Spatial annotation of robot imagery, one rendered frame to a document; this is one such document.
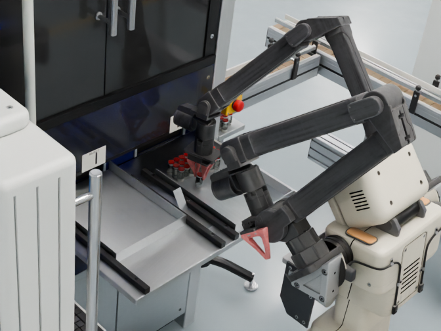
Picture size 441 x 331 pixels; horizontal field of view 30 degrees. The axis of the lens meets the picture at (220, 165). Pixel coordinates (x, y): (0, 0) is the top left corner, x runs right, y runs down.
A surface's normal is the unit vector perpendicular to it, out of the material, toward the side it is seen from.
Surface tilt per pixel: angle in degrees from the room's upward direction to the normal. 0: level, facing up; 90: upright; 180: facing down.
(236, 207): 0
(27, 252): 90
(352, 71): 74
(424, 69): 90
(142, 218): 0
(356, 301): 90
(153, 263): 0
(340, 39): 82
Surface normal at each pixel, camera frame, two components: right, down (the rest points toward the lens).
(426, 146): -0.69, 0.36
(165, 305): 0.72, 0.47
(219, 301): 0.11, -0.81
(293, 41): -0.51, 0.23
